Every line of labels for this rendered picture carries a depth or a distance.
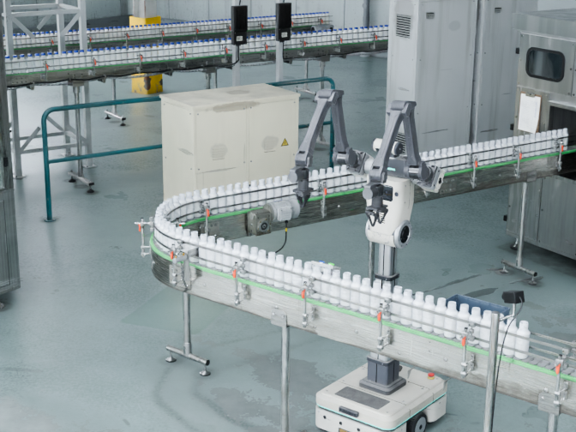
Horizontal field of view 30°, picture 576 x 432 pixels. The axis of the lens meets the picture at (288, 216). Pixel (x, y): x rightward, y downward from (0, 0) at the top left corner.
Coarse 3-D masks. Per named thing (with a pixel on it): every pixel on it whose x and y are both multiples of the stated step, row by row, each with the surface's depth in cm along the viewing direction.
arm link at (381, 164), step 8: (408, 104) 528; (392, 112) 529; (400, 112) 527; (408, 112) 529; (392, 120) 527; (400, 120) 529; (392, 128) 525; (384, 136) 525; (392, 136) 524; (384, 144) 523; (392, 144) 525; (384, 152) 521; (376, 160) 521; (384, 160) 519; (376, 168) 522; (384, 168) 519; (376, 176) 517
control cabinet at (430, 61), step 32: (416, 0) 1075; (448, 0) 1096; (416, 32) 1083; (448, 32) 1105; (416, 64) 1091; (448, 64) 1116; (416, 96) 1102; (448, 96) 1128; (416, 128) 1113; (448, 128) 1139
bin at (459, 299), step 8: (456, 296) 562; (464, 296) 559; (456, 304) 563; (472, 304) 557; (480, 304) 554; (488, 304) 551; (496, 304) 548; (480, 312) 555; (504, 312) 539; (504, 320) 542; (408, 376) 526
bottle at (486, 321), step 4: (484, 312) 482; (488, 312) 484; (484, 316) 482; (488, 316) 481; (484, 320) 482; (488, 320) 481; (484, 324) 481; (488, 324) 481; (480, 328) 484; (484, 328) 482; (480, 332) 484; (484, 332) 482; (488, 332) 482; (480, 336) 485; (484, 336) 483; (488, 336) 483; (480, 344) 485; (484, 344) 484; (488, 344) 484
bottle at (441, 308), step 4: (440, 300) 495; (444, 300) 495; (440, 304) 495; (444, 304) 496; (436, 308) 497; (440, 308) 496; (444, 308) 496; (440, 312) 495; (444, 312) 495; (436, 316) 497; (440, 316) 496; (436, 320) 497; (440, 320) 496; (444, 320) 497; (436, 324) 498; (440, 324) 497; (436, 328) 498; (436, 332) 499; (440, 332) 498
